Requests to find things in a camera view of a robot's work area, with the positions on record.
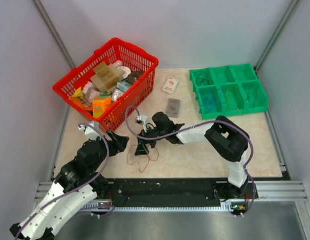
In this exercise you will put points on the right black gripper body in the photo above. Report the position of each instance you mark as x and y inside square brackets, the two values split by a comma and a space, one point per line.
[151, 133]

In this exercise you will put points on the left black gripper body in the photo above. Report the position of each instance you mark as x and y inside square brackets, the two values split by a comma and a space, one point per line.
[112, 150]

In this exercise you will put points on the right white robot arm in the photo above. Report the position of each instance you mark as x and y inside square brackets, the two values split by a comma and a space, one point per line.
[230, 141]

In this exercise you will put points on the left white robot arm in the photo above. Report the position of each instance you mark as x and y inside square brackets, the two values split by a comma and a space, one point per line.
[76, 185]

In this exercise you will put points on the clear plastic card case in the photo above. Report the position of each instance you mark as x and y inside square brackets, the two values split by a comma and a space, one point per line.
[173, 108]

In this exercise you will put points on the orange snack box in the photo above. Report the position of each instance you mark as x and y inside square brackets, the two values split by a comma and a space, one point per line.
[100, 105]

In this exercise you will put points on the white red card box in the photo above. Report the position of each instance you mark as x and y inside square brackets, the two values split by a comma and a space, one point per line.
[170, 86]

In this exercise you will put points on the teal small box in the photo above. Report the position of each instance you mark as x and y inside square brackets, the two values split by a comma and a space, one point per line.
[123, 86]

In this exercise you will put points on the pink wrapped pack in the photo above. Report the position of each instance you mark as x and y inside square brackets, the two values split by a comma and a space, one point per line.
[90, 91]

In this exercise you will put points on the yellow snack packet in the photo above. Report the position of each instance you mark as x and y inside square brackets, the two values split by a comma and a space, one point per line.
[79, 99]

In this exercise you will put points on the dark brown round item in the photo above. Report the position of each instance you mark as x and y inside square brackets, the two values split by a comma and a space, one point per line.
[134, 77]

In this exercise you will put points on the brown cardboard box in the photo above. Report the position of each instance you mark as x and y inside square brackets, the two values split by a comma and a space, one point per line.
[106, 77]

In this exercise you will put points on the white pink pouch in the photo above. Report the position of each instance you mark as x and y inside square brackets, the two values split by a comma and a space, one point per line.
[126, 71]

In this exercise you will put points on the green compartment tray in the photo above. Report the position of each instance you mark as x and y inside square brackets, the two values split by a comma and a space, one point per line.
[230, 90]

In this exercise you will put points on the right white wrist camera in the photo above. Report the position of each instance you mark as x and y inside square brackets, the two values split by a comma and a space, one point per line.
[142, 120]

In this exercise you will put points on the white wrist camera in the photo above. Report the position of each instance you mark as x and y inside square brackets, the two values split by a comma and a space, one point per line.
[142, 120]
[91, 130]

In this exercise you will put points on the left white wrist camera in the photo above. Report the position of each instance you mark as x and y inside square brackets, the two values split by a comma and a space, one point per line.
[91, 130]

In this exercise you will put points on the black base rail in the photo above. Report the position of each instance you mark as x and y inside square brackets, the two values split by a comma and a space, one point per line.
[173, 192]

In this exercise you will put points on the white slotted cable duct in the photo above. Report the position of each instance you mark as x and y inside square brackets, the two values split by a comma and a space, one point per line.
[96, 206]

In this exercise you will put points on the aluminium frame rail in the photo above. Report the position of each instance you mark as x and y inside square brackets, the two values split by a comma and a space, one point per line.
[281, 190]

